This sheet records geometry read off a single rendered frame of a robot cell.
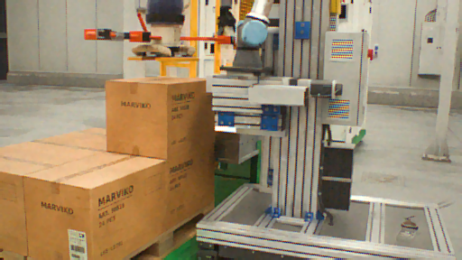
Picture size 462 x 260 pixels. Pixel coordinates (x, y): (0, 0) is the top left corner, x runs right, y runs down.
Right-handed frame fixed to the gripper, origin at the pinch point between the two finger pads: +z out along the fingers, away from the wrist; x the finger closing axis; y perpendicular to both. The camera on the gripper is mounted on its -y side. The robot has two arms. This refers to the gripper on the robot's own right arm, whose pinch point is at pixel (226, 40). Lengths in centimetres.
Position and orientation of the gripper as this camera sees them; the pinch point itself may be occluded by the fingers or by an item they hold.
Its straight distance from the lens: 286.5
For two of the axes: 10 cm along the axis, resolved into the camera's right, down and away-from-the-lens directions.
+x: 9.2, 0.9, -3.9
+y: -4.0, 1.4, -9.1
